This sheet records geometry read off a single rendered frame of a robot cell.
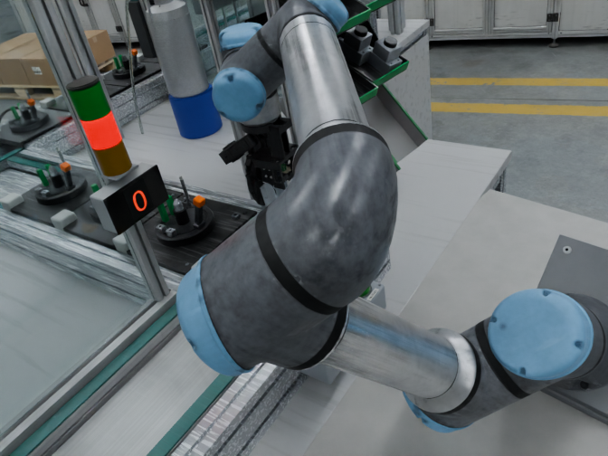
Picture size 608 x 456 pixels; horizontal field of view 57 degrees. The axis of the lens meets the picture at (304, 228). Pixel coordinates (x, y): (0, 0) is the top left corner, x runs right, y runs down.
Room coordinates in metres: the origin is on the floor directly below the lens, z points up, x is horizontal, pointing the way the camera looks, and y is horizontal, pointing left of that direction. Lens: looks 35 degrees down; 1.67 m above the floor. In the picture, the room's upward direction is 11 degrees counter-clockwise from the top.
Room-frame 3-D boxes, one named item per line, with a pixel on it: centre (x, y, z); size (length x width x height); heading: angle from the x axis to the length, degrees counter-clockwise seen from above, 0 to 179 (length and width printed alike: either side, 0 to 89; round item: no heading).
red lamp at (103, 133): (0.87, 0.29, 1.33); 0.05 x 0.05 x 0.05
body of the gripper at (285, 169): (0.90, 0.03, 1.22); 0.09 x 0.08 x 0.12; 49
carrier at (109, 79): (2.39, 0.59, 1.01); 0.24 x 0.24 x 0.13; 49
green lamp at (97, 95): (0.87, 0.29, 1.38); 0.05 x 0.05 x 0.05
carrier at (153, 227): (1.10, 0.27, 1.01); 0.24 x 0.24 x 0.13; 49
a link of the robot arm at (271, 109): (0.90, 0.03, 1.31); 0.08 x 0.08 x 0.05
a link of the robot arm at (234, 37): (0.90, 0.04, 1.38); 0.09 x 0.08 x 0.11; 172
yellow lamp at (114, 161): (0.87, 0.29, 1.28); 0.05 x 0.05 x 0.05
